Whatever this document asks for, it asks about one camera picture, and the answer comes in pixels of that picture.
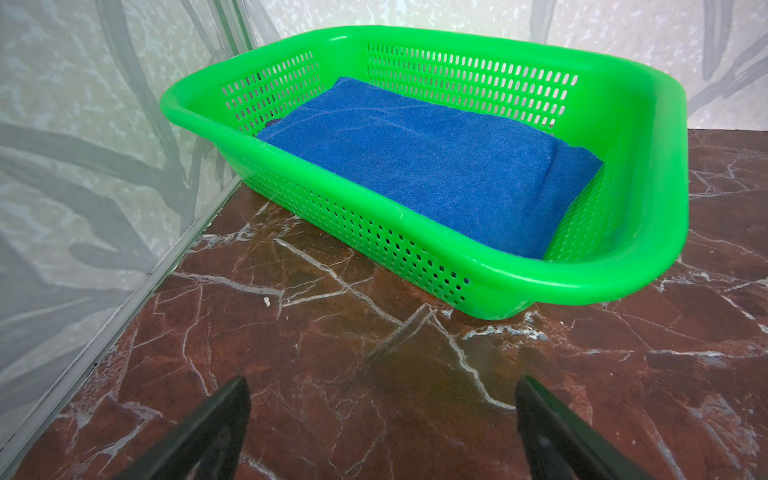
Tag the green plastic basket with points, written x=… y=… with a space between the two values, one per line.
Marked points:
x=624 y=231

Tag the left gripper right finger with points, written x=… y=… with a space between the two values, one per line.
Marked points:
x=558 y=444

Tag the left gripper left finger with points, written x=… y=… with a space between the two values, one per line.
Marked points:
x=207 y=443

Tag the blue towel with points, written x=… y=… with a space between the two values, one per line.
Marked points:
x=495 y=180

